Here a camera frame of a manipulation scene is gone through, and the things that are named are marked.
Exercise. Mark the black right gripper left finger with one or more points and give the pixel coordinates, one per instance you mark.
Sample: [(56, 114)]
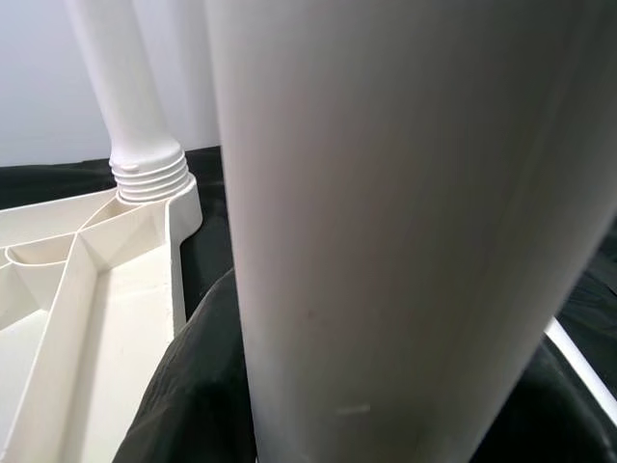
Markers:
[(202, 395)]

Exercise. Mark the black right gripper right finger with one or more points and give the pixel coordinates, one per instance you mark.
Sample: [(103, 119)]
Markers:
[(544, 424)]

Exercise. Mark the white plastic table top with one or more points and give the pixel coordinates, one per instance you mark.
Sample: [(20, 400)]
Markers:
[(96, 313)]

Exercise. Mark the black table cloth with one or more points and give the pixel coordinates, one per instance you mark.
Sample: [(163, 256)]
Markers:
[(207, 202)]

